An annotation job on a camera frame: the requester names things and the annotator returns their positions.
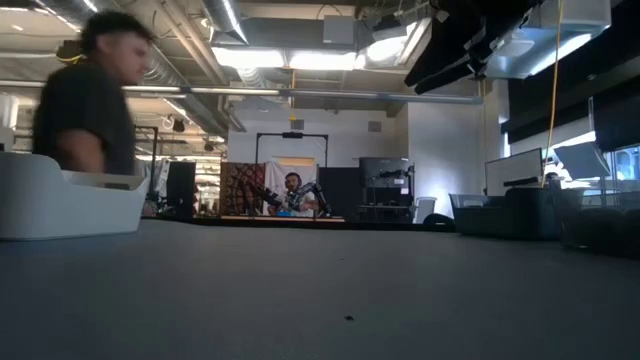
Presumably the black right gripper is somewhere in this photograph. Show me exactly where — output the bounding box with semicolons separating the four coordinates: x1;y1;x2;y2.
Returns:
403;0;546;96

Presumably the grey ceiling box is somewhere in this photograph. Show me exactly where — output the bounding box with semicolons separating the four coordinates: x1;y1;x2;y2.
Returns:
322;13;357;46

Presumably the black equipment rack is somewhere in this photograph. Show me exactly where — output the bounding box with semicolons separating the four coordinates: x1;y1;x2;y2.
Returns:
357;156;417;224

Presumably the white monitor screen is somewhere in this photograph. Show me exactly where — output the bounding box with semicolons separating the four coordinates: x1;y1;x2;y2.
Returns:
483;146;545;197

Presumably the white bin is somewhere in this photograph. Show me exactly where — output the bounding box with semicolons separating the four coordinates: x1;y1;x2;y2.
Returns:
413;195;438;224

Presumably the black rounded chair back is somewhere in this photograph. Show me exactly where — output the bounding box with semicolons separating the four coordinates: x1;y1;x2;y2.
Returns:
422;212;455;227

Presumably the black partition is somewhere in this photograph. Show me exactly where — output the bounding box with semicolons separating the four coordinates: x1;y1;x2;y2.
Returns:
317;166;361;209

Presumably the bright ceiling light panel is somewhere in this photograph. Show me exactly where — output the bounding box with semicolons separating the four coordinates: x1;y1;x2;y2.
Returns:
211;44;366;72

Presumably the dark grey plastic basket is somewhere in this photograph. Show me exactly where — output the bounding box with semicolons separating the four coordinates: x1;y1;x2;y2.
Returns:
447;188;562;241

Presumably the grey tilted monitor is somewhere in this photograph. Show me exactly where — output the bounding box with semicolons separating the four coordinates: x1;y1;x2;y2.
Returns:
552;140;613;180

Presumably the dark large screen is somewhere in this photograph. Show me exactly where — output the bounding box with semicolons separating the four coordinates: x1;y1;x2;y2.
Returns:
587;92;640;152

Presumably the person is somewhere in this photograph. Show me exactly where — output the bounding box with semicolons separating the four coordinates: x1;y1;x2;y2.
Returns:
279;171;321;218
30;9;155;176

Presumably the white hanging sheet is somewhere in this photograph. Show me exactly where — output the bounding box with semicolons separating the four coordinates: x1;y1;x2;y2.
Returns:
263;156;319;211

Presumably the wooden table top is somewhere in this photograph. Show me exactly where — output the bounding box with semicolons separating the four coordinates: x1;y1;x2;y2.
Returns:
219;214;346;223

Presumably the long tube light bar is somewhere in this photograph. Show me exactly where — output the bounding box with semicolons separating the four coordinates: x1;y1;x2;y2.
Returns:
0;78;484;105

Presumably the patterned red tapestry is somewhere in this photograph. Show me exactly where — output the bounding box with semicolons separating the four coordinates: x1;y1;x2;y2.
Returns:
219;160;267;216

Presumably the black upright panel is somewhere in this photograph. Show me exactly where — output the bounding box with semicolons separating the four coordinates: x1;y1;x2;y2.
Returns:
166;160;198;216

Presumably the white plastic basket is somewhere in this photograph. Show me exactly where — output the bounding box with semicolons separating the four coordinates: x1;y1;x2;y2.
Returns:
0;151;151;242

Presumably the silver rectangular duct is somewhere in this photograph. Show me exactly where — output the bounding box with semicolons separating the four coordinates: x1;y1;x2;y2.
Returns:
479;0;613;81

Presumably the yellow hanging cable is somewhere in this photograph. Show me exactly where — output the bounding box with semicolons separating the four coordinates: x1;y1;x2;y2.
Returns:
539;0;565;191

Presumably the black gantry frame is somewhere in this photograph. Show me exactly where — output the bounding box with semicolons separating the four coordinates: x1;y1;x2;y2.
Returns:
133;123;160;199
253;131;330;169

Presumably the silver spiral duct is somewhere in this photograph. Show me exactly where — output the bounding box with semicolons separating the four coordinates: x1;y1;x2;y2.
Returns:
29;0;231;137

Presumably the black yellow cable reel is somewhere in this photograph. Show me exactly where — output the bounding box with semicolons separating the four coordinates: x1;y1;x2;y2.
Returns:
54;39;85;65

